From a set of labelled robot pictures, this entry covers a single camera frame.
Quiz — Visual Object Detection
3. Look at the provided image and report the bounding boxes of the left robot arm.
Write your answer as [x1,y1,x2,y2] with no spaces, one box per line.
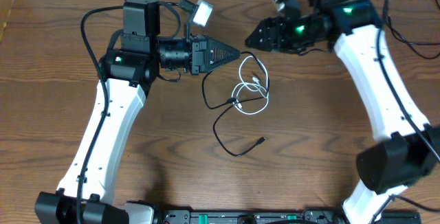
[34,0,240,223]

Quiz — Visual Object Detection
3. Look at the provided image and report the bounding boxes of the left camera cable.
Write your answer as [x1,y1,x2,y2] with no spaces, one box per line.
[75,0,197,224]

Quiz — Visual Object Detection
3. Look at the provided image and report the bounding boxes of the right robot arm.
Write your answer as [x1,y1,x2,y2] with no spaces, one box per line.
[245,0,439,223]

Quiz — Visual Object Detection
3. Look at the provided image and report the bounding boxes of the right camera cable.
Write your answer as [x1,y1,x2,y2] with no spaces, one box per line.
[280,0,440,165]

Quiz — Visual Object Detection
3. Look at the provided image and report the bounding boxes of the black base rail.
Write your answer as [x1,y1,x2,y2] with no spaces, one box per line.
[161,209,421,224]

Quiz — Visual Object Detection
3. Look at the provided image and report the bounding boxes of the white cable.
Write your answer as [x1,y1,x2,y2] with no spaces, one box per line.
[230,54,270,116]

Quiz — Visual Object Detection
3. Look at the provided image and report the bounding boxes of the camera cable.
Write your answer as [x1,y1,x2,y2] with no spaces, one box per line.
[280,0,440,165]
[75,0,197,224]

